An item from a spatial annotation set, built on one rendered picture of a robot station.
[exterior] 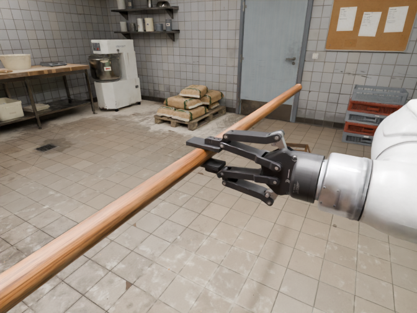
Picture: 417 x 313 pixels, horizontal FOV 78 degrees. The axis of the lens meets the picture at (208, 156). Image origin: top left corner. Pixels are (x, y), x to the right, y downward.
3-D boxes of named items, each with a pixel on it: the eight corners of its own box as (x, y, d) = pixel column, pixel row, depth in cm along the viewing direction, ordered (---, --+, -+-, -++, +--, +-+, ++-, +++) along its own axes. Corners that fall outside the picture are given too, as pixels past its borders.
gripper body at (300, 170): (322, 164, 34) (256, 151, 39) (311, 216, 38) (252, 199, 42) (329, 146, 40) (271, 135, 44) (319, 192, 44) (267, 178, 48)
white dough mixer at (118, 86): (110, 114, 500) (98, 40, 444) (90, 110, 526) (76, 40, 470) (143, 104, 572) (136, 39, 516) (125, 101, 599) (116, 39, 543)
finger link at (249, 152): (278, 174, 40) (281, 166, 39) (216, 149, 44) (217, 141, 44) (285, 164, 43) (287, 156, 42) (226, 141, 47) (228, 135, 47)
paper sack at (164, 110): (174, 118, 425) (173, 109, 418) (155, 116, 438) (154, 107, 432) (191, 109, 476) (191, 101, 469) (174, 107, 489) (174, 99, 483)
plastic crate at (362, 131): (393, 139, 339) (396, 128, 333) (342, 131, 366) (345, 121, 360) (391, 130, 371) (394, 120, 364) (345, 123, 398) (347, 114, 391)
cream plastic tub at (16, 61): (11, 71, 390) (6, 56, 381) (-3, 69, 409) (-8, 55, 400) (40, 68, 424) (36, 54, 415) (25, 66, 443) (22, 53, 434)
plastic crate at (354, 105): (399, 117, 326) (403, 105, 319) (346, 110, 355) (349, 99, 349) (398, 110, 356) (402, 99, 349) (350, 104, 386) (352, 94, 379)
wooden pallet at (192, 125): (193, 131, 414) (192, 122, 408) (154, 123, 449) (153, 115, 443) (226, 113, 508) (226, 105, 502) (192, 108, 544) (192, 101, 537)
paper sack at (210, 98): (208, 106, 450) (208, 96, 442) (191, 104, 467) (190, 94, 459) (225, 98, 497) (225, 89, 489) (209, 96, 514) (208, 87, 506)
